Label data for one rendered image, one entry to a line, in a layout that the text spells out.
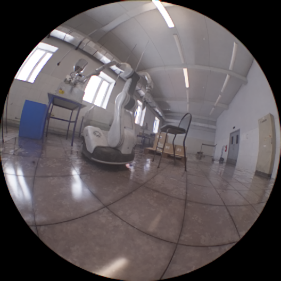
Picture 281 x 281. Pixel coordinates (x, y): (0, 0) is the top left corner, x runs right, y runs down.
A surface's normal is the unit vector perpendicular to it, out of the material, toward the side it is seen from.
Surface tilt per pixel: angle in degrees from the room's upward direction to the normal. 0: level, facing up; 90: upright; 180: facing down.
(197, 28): 180
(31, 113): 90
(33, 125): 90
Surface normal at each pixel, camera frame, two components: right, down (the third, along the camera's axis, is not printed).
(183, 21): -0.20, 0.98
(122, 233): 0.20, -0.98
